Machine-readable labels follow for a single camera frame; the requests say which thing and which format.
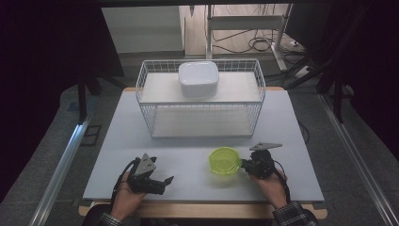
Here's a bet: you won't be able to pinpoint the white power strip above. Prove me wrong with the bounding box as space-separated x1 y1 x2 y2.
294 64 315 80

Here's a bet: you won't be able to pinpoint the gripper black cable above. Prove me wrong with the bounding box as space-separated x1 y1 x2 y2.
272 159 292 204
110 157 141 206

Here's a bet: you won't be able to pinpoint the white rectangular bowl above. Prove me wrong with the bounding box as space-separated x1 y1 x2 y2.
177 60 220 99

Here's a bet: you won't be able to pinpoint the black floor plate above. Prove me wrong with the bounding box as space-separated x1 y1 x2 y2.
79 124 103 147

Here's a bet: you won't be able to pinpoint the person's right hand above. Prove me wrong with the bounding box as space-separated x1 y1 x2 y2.
249 169 289 210

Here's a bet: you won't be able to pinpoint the white desk frame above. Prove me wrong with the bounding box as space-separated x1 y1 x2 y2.
205 3 295 73

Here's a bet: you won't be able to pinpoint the thin black cable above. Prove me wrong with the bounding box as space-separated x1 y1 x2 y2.
296 120 311 146

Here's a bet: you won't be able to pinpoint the white wire rack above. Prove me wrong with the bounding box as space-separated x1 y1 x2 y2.
135 58 267 139

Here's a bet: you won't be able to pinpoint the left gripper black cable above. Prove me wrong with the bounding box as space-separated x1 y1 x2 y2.
110 157 141 206

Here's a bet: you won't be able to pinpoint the dark curtain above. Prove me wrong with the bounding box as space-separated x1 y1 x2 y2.
0 0 125 203
284 0 399 164

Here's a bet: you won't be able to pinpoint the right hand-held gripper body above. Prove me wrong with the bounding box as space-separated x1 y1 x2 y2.
246 142 283 180

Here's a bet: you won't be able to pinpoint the person's left hand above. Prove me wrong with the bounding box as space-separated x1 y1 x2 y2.
110 171 148 221

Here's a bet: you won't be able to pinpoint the green plastic bowl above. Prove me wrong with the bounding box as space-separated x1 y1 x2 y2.
208 146 244 176

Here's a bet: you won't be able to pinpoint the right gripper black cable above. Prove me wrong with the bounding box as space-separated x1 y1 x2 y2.
272 159 292 204

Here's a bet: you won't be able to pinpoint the black floor cables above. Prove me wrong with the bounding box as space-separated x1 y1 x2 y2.
210 28 308 57

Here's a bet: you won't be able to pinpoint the black metal stand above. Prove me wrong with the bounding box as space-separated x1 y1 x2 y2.
75 70 127 124
284 56 357 124

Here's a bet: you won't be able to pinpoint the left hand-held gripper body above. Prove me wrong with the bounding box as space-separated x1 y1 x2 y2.
126 153 167 195

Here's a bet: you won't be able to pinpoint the aluminium rail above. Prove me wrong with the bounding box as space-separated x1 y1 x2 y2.
317 93 399 226
28 113 94 226

